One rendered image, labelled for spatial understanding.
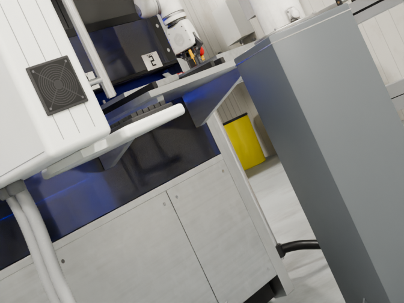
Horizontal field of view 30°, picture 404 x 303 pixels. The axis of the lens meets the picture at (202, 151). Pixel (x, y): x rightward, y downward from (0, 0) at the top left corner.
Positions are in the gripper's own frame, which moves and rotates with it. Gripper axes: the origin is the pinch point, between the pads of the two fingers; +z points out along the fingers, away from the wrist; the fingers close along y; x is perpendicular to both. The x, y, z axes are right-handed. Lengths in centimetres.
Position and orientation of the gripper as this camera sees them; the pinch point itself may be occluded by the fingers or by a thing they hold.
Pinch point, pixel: (195, 62)
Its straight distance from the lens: 267.3
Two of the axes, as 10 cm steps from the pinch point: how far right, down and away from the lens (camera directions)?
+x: 5.9, -3.0, 7.5
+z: 4.2, 9.1, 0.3
